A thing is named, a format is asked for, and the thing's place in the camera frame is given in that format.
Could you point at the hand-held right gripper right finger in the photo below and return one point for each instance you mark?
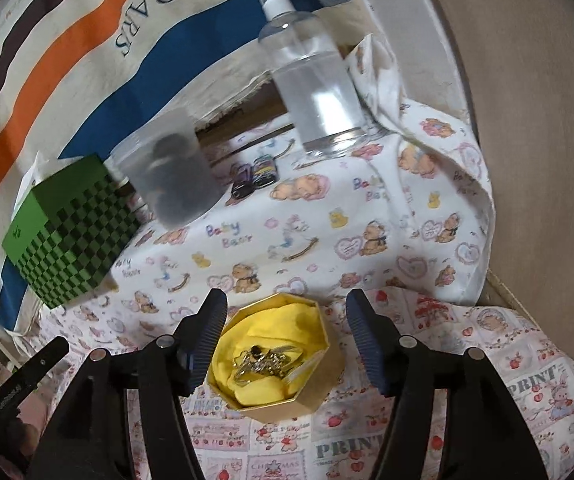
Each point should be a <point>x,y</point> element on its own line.
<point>367,340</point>

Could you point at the striped printed blanket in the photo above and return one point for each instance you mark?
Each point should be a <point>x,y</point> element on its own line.
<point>67,60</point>

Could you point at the translucent plastic jar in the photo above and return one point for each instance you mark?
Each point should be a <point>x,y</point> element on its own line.
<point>167,175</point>

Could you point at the purple pen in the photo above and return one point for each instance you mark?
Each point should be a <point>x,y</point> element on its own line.
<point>242,182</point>

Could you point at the yellow cloth lining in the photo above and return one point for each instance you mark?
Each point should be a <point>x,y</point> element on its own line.
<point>267,320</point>

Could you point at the bear print cloth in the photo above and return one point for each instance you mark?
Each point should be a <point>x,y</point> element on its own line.
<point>317,240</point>

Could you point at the clear spray bottle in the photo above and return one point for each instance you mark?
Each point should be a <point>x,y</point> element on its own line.
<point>317,90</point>

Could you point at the gold hexagonal box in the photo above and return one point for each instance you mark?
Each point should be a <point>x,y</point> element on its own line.
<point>287,407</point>

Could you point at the strawberry print cloth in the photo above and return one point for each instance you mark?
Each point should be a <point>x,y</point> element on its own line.
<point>517,340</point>

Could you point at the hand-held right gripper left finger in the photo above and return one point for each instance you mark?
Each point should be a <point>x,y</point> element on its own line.
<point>207,340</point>

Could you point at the small colorful striped item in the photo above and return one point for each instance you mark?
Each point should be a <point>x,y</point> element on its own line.
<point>264,170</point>

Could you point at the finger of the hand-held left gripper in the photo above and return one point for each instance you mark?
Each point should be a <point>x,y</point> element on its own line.
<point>44,360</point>

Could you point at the green checkered box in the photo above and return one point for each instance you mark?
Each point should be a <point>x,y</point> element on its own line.
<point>67,240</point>

